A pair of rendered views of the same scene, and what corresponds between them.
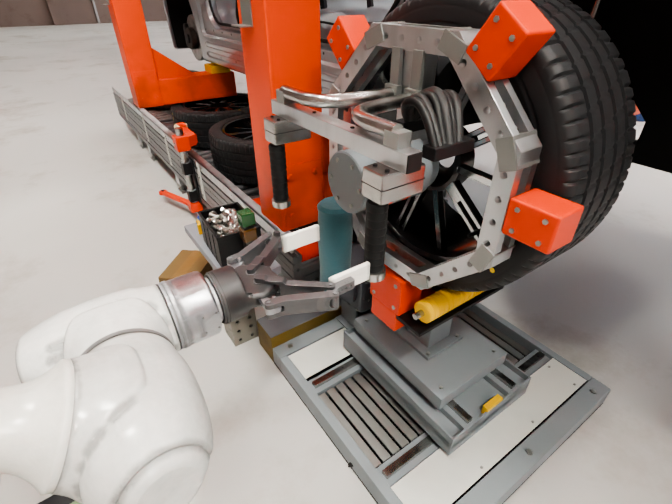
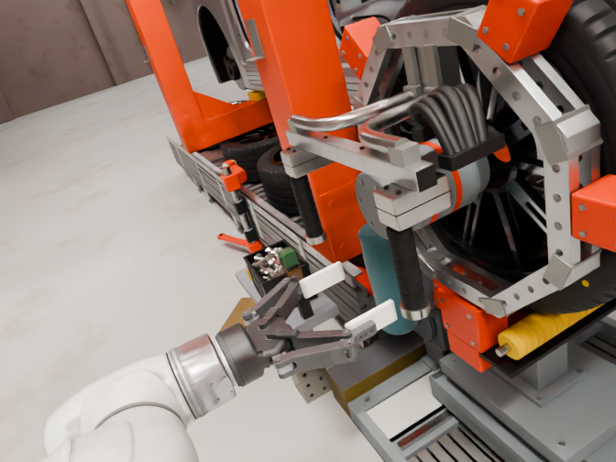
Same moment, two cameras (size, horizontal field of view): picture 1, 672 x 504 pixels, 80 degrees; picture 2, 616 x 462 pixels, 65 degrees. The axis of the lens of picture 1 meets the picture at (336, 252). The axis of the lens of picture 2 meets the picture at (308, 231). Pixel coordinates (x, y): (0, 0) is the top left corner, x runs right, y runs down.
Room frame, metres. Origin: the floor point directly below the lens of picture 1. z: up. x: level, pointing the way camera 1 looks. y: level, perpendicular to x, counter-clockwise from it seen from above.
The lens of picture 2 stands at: (-0.02, -0.12, 1.21)
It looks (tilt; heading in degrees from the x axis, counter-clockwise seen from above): 26 degrees down; 17
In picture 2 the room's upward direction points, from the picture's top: 17 degrees counter-clockwise
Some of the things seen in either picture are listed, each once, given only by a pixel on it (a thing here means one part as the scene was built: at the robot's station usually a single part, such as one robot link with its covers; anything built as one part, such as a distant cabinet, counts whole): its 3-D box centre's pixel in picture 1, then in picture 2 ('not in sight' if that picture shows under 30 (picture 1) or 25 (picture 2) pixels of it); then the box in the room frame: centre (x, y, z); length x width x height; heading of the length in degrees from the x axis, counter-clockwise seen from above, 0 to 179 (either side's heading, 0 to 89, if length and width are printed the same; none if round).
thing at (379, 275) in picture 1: (375, 238); (407, 268); (0.57, -0.07, 0.83); 0.04 x 0.04 x 0.16
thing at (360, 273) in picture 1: (349, 278); (371, 322); (0.46, -0.02, 0.83); 0.07 x 0.01 x 0.03; 125
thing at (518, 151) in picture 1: (408, 164); (452, 170); (0.85, -0.16, 0.85); 0.54 x 0.07 x 0.54; 35
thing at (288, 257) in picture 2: (246, 217); (288, 257); (0.99, 0.25, 0.64); 0.04 x 0.04 x 0.04; 35
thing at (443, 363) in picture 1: (430, 313); (534, 343); (0.95, -0.30, 0.32); 0.40 x 0.30 x 0.28; 35
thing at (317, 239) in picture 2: (279, 174); (307, 206); (0.85, 0.13, 0.83); 0.04 x 0.04 x 0.16
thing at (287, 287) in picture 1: (295, 289); (310, 341); (0.43, 0.06, 0.83); 0.11 x 0.01 x 0.04; 84
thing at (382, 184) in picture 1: (393, 178); (412, 197); (0.59, -0.09, 0.93); 0.09 x 0.05 x 0.05; 125
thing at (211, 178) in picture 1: (195, 168); (248, 205); (2.27, 0.84, 0.28); 2.47 x 0.09 x 0.22; 35
